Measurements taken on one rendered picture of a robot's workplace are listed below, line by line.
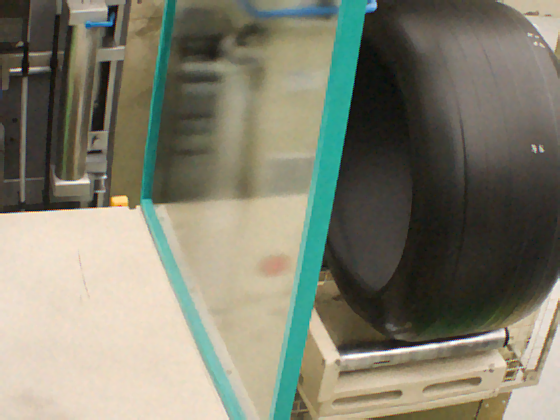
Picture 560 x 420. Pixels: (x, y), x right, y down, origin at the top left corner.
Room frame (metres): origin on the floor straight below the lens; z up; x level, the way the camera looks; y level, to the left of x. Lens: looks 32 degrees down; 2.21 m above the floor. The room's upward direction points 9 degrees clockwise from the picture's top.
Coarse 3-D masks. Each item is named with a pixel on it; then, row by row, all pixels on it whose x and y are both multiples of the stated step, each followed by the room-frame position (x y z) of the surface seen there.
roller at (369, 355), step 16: (464, 336) 1.74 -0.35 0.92; (480, 336) 1.75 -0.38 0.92; (496, 336) 1.76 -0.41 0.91; (352, 352) 1.66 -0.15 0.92; (368, 352) 1.67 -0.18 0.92; (384, 352) 1.68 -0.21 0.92; (400, 352) 1.69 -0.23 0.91; (416, 352) 1.70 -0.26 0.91; (432, 352) 1.71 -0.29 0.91; (448, 352) 1.72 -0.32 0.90; (464, 352) 1.73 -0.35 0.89; (352, 368) 1.65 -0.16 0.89; (368, 368) 1.67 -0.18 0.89
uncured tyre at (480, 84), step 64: (384, 0) 1.90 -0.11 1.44; (448, 0) 1.90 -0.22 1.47; (384, 64) 2.11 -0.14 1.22; (448, 64) 1.71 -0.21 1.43; (512, 64) 1.75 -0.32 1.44; (384, 128) 2.10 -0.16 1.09; (448, 128) 1.64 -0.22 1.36; (512, 128) 1.66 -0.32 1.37; (384, 192) 2.05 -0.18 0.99; (448, 192) 1.59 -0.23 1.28; (512, 192) 1.61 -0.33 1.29; (384, 256) 1.94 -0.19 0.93; (448, 256) 1.57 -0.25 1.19; (512, 256) 1.60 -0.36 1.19; (384, 320) 1.65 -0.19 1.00; (448, 320) 1.59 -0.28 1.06; (512, 320) 1.67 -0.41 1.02
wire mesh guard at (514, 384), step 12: (540, 324) 2.39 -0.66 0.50; (552, 324) 2.40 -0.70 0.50; (552, 336) 2.40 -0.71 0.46; (504, 348) 2.36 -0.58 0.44; (516, 360) 2.38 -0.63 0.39; (528, 360) 2.39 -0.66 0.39; (540, 360) 2.40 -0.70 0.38; (540, 372) 2.40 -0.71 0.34; (504, 384) 2.37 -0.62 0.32; (516, 384) 2.38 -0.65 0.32; (528, 384) 2.39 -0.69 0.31; (300, 396) 2.16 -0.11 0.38
